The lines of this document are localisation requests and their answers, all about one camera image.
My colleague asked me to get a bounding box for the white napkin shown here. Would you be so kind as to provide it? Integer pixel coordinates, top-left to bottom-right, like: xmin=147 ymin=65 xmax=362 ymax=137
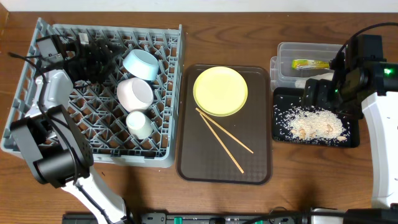
xmin=295 ymin=73 xmax=333 ymax=89

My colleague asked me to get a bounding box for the green snack wrapper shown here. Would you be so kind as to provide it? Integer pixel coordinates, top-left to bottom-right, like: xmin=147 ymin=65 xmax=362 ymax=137
xmin=292 ymin=59 xmax=330 ymax=70

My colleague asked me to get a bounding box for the light blue bowl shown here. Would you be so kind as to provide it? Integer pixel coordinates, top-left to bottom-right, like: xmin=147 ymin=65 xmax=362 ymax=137
xmin=123 ymin=49 xmax=159 ymax=82

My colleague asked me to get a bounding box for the white pink bowl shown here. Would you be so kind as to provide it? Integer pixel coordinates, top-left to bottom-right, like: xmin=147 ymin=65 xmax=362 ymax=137
xmin=117 ymin=78 xmax=154 ymax=113

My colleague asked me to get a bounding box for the white cup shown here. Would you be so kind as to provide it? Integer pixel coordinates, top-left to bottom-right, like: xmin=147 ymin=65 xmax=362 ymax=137
xmin=126 ymin=111 xmax=153 ymax=139

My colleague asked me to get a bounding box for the yellow plate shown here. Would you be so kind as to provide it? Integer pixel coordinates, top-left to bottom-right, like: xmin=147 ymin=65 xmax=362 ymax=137
xmin=193 ymin=67 xmax=248 ymax=116

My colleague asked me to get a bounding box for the wooden chopstick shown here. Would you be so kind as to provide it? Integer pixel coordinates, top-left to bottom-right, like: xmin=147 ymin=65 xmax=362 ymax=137
xmin=195 ymin=108 xmax=254 ymax=154
xmin=199 ymin=113 xmax=244 ymax=174

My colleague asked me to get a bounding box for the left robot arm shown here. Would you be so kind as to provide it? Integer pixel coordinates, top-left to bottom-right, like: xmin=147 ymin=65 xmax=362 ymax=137
xmin=10 ymin=35 xmax=133 ymax=223

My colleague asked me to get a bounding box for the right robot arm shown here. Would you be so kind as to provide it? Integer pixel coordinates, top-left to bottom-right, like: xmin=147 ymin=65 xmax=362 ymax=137
xmin=302 ymin=61 xmax=397 ymax=209

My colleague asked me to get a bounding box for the black waste tray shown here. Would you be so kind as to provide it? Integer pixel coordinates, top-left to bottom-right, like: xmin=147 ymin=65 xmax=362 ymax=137
xmin=272 ymin=87 xmax=360 ymax=147

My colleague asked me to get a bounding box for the grey dishwasher rack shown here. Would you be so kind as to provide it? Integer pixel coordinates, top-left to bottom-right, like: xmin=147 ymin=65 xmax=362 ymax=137
xmin=0 ymin=17 xmax=185 ymax=169

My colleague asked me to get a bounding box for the rice pile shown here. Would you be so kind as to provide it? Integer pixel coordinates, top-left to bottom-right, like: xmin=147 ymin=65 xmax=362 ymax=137
xmin=289 ymin=109 xmax=346 ymax=141

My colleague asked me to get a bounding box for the clear plastic bin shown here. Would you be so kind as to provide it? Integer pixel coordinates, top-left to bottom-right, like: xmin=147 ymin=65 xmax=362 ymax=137
xmin=269 ymin=42 xmax=341 ymax=91

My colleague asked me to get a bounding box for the brown serving tray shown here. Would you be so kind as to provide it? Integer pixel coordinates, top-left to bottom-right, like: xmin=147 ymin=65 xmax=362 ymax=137
xmin=177 ymin=65 xmax=272 ymax=185

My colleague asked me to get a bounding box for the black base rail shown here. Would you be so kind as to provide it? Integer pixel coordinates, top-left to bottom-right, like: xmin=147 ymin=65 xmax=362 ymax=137
xmin=62 ymin=208 xmax=398 ymax=224

